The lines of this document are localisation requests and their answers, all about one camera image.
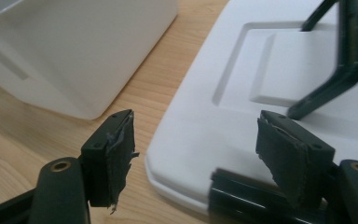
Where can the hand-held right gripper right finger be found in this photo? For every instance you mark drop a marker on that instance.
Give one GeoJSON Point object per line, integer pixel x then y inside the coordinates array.
{"type": "Point", "coordinates": [292, 155]}

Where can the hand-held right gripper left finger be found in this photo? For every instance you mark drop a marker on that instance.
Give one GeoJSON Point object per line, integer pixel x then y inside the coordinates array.
{"type": "Point", "coordinates": [105, 168]}

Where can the white plastic lid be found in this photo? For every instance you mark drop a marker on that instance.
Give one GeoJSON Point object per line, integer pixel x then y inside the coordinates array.
{"type": "Point", "coordinates": [199, 124]}

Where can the white plastic storage box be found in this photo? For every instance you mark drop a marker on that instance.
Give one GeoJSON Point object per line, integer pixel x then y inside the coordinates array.
{"type": "Point", "coordinates": [74, 53]}

